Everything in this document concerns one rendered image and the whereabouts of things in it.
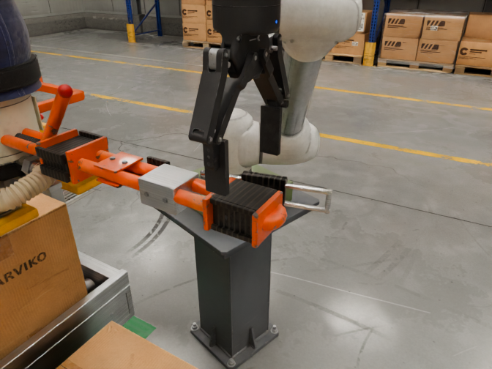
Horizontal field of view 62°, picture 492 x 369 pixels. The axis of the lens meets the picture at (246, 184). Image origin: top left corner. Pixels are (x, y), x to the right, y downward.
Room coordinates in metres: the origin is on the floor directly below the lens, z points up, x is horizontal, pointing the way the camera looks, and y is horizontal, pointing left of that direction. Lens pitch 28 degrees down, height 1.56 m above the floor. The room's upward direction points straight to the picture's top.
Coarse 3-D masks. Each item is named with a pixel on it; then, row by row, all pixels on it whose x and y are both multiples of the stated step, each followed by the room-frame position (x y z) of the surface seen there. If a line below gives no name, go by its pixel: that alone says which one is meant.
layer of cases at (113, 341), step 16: (96, 336) 0.90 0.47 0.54; (112, 336) 0.90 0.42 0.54; (128, 336) 0.90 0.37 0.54; (80, 352) 0.84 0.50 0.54; (96, 352) 0.84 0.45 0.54; (112, 352) 0.84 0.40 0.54; (128, 352) 0.84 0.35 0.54; (144, 352) 0.84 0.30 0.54; (160, 352) 0.84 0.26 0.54; (64, 368) 0.78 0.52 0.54; (80, 368) 0.78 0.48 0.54; (96, 368) 0.78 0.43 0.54; (112, 368) 0.78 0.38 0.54; (128, 368) 0.78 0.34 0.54; (144, 368) 0.78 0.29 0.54; (160, 368) 0.78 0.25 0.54; (176, 368) 0.78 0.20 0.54; (192, 368) 0.78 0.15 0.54
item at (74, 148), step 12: (72, 132) 0.70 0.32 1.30; (84, 132) 0.71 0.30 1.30; (36, 144) 0.64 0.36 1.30; (48, 144) 0.66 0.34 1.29; (60, 144) 0.66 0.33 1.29; (72, 144) 0.67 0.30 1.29; (84, 144) 0.64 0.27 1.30; (96, 144) 0.65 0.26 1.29; (48, 156) 0.62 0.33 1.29; (60, 156) 0.60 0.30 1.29; (72, 156) 0.61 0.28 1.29; (84, 156) 0.63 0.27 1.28; (48, 168) 0.62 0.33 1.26; (60, 168) 0.62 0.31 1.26; (72, 168) 0.61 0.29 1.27; (60, 180) 0.61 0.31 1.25; (72, 180) 0.60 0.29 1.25
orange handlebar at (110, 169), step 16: (80, 96) 1.01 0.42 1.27; (16, 144) 0.70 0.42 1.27; (32, 144) 0.68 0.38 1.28; (80, 160) 0.62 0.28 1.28; (112, 160) 0.60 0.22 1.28; (128, 160) 0.60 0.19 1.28; (112, 176) 0.57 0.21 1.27; (128, 176) 0.56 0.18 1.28; (176, 192) 0.51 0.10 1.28; (208, 192) 0.52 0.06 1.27; (192, 208) 0.49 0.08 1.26; (272, 224) 0.44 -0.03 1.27
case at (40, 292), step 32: (32, 224) 0.94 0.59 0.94; (64, 224) 1.01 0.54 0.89; (0, 256) 0.85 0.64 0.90; (32, 256) 0.91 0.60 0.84; (64, 256) 0.99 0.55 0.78; (0, 288) 0.83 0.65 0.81; (32, 288) 0.89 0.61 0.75; (64, 288) 0.97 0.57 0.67; (0, 320) 0.80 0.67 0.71; (32, 320) 0.87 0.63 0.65; (0, 352) 0.78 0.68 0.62
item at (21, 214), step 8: (16, 208) 0.65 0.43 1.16; (24, 208) 0.66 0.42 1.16; (32, 208) 0.66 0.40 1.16; (0, 216) 0.62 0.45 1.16; (8, 216) 0.63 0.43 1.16; (16, 216) 0.63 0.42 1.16; (24, 216) 0.64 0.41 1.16; (32, 216) 0.65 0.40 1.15; (0, 224) 0.60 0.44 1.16; (8, 224) 0.61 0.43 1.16; (16, 224) 0.62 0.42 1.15; (0, 232) 0.60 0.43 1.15
